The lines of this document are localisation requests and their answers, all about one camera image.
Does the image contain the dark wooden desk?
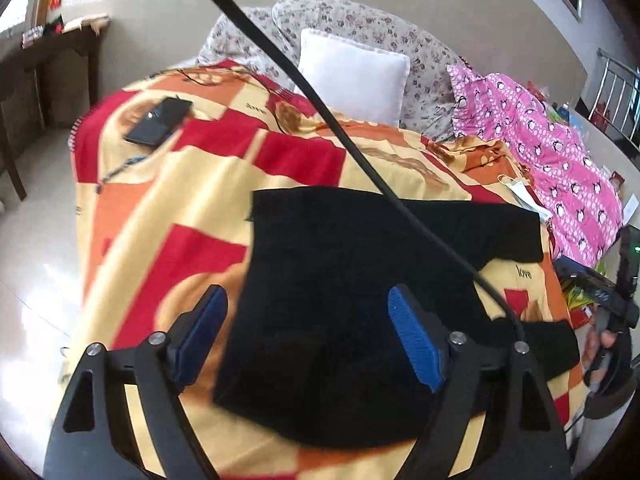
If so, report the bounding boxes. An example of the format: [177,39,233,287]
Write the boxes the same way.
[0,13,112,203]

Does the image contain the white square pillow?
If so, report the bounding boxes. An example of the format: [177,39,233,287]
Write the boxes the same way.
[298,28,410,127]

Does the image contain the black smartphone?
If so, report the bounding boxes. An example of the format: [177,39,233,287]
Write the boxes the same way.
[125,98,193,150]

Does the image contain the black pants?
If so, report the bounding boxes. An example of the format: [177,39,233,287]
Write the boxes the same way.
[212,185,582,450]

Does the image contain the right hand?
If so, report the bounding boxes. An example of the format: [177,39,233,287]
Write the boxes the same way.
[582,307,617,394]

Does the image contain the light blue face mask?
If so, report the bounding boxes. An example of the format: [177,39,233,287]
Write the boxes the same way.
[498,174,552,224]

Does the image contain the pink penguin quilt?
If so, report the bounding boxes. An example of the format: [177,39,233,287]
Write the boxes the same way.
[447,65,623,266]

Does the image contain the metal rack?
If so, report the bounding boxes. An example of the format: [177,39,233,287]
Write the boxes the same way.
[588,49,639,158]

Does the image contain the green yellow plastic bag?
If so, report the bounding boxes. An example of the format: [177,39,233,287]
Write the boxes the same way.
[560,260,606,310]

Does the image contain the floral grey bedding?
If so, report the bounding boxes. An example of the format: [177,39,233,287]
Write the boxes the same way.
[195,0,467,143]

